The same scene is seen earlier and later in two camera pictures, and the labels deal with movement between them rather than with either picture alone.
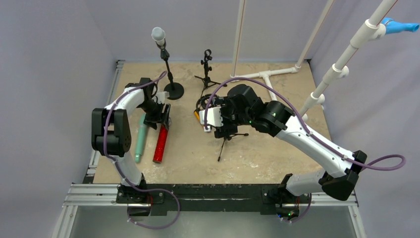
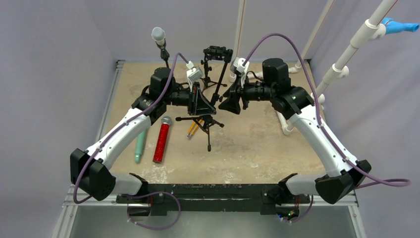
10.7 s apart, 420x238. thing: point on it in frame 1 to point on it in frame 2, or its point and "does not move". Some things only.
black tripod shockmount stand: [203, 101] to [219, 53]
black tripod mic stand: [207, 80] does not move
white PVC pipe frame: [370, 30] does not move
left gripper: [158, 117] to [197, 103]
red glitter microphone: [158, 154] does not move
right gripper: [223, 130] to [242, 94]
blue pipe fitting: [393, 26] does not move
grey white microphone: [158, 34] does not move
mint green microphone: [141, 139] does not move
